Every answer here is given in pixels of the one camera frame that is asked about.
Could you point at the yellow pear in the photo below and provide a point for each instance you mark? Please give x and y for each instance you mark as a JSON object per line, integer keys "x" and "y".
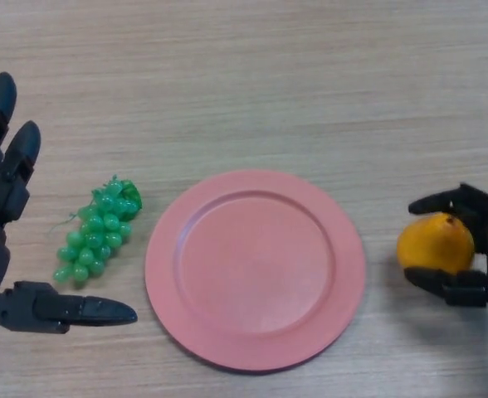
{"x": 432, "y": 244}

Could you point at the green plastic grape bunch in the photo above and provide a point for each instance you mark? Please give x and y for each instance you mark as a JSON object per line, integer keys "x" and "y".
{"x": 94, "y": 240}

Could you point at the pink round plate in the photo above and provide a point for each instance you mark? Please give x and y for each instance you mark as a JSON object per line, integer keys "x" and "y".
{"x": 256, "y": 269}

